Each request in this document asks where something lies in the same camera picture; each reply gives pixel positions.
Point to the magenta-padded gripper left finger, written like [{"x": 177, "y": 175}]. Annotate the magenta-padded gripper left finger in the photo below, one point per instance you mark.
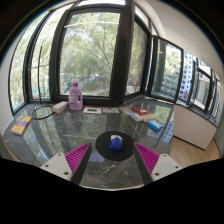
[{"x": 76, "y": 159}]

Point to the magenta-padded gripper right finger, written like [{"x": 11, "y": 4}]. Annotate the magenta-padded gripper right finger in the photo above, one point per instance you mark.
[{"x": 150, "y": 160}]

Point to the blue and white computer mouse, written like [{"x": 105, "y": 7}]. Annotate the blue and white computer mouse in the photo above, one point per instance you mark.
[{"x": 116, "y": 144}]

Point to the round black mouse pad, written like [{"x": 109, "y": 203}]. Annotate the round black mouse pad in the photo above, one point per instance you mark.
[{"x": 103, "y": 148}]

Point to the blue and white box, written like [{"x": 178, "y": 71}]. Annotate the blue and white box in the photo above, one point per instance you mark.
[{"x": 155, "y": 125}]

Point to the beige flat box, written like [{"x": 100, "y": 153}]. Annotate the beige flat box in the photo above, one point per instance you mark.
[{"x": 149, "y": 117}]

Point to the red book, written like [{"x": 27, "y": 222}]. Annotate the red book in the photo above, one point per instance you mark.
[{"x": 142, "y": 111}]

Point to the orange-edged flat booklet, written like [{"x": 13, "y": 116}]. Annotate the orange-edged flat booklet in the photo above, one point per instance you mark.
[{"x": 92, "y": 110}]

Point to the light blue small packet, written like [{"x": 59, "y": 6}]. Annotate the light blue small packet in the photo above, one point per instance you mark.
[{"x": 128, "y": 110}]

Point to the orange and white carton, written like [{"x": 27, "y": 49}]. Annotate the orange and white carton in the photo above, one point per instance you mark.
[{"x": 60, "y": 107}]

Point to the purple detergent bottle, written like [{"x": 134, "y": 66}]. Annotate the purple detergent bottle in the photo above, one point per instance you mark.
[{"x": 75, "y": 98}]

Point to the yellow and purple book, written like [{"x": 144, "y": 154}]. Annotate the yellow and purple book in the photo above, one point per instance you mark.
[{"x": 21, "y": 126}]

